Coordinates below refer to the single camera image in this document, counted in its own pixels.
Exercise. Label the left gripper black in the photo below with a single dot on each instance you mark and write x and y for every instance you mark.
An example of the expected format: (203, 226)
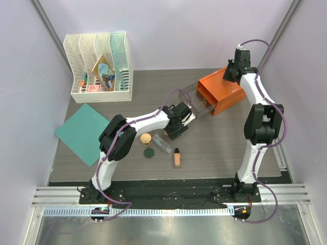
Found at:
(172, 134)

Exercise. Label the clear tube bottle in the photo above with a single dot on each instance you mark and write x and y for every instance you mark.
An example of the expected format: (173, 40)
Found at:
(163, 145)

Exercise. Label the clear drawer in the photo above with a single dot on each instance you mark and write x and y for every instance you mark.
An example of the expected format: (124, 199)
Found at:
(200, 105)

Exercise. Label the dark green round lid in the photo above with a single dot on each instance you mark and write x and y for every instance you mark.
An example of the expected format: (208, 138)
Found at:
(148, 153)

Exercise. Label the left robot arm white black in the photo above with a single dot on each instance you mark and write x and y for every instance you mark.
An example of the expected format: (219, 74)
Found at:
(118, 137)

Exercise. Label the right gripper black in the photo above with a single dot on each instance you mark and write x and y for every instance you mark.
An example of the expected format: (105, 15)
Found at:
(230, 73)

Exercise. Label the illustrated book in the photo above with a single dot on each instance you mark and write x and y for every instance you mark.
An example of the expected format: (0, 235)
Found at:
(104, 73)

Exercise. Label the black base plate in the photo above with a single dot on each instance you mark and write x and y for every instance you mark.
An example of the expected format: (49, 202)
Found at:
(164, 191)

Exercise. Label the teal cutting mat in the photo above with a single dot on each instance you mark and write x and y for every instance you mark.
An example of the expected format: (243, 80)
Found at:
(80, 133)

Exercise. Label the aluminium rail frame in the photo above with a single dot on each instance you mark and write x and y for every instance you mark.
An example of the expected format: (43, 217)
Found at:
(283, 216)

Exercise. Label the orange green markers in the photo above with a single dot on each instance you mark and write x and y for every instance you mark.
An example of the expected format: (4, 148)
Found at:
(83, 79)

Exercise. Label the pink sticky note pad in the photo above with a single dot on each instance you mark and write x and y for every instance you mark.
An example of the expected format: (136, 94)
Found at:
(94, 88)

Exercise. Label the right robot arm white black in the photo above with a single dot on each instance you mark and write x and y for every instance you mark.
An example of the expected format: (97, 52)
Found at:
(262, 125)

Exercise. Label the white mesh file organizer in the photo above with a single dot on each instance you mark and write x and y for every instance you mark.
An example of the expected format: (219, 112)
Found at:
(83, 51)

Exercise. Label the orange drawer box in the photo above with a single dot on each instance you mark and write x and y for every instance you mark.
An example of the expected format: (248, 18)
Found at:
(217, 94)

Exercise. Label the gold compact jar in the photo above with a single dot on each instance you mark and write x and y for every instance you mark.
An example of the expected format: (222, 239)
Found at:
(146, 139)

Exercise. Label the teal folder in organizer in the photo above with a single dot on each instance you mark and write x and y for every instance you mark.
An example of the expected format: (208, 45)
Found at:
(117, 43)

